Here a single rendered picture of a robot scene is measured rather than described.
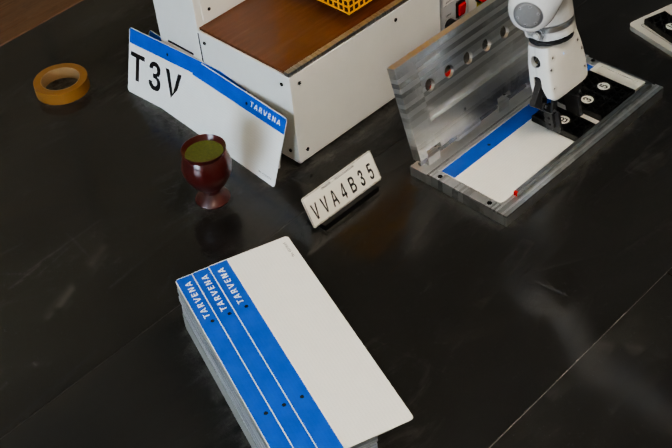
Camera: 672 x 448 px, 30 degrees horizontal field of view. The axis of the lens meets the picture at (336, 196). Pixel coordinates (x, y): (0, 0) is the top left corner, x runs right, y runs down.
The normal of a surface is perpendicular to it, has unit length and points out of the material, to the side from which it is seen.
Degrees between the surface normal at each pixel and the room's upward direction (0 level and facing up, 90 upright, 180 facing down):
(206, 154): 0
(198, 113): 69
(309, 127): 90
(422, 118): 74
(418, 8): 90
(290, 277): 0
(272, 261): 0
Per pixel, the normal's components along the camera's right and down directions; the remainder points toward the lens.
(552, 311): -0.08, -0.75
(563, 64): 0.68, 0.26
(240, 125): -0.73, 0.18
